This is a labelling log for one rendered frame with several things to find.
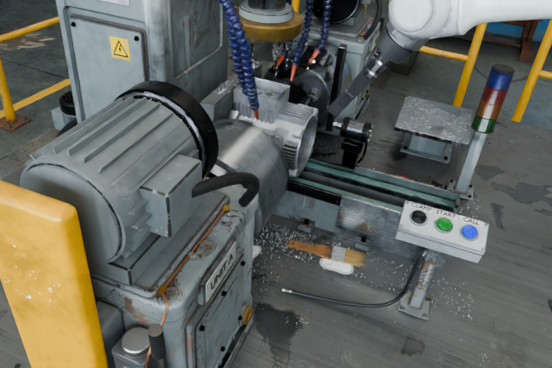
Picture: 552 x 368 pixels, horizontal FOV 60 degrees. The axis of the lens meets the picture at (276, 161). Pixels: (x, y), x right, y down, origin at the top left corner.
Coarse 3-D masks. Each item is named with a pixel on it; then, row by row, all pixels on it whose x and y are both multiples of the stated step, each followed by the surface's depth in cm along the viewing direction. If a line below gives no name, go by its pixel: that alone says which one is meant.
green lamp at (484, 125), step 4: (476, 116) 138; (480, 116) 137; (476, 120) 138; (480, 120) 137; (484, 120) 137; (488, 120) 136; (492, 120) 136; (496, 120) 137; (472, 124) 141; (476, 124) 139; (480, 124) 138; (484, 124) 137; (488, 124) 137; (492, 124) 137; (476, 128) 139; (480, 128) 138; (484, 128) 138; (488, 128) 138; (492, 128) 138
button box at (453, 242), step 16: (416, 208) 100; (432, 208) 100; (400, 224) 98; (416, 224) 98; (432, 224) 98; (464, 224) 97; (480, 224) 97; (416, 240) 99; (432, 240) 97; (448, 240) 95; (464, 240) 95; (480, 240) 95; (464, 256) 97; (480, 256) 95
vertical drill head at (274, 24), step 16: (256, 0) 110; (272, 0) 109; (240, 16) 113; (256, 16) 110; (272, 16) 110; (288, 16) 112; (256, 32) 109; (272, 32) 109; (288, 32) 111; (272, 48) 115; (288, 48) 122
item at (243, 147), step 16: (224, 128) 103; (240, 128) 104; (256, 128) 106; (224, 144) 98; (240, 144) 100; (256, 144) 102; (272, 144) 105; (224, 160) 94; (240, 160) 96; (256, 160) 99; (272, 160) 103; (208, 176) 93; (256, 176) 97; (272, 176) 102; (288, 176) 110; (272, 192) 101; (272, 208) 103; (256, 224) 98
